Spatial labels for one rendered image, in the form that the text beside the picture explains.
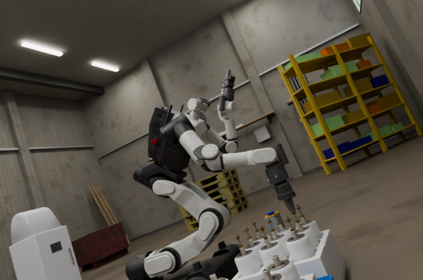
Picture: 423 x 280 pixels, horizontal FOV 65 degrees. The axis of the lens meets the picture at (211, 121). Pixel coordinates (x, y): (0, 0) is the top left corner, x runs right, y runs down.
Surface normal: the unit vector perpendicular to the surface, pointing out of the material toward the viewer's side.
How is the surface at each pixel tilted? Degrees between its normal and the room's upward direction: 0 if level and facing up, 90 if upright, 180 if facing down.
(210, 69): 90
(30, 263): 90
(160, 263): 90
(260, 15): 90
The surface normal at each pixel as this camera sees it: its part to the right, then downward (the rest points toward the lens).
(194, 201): -0.39, -0.04
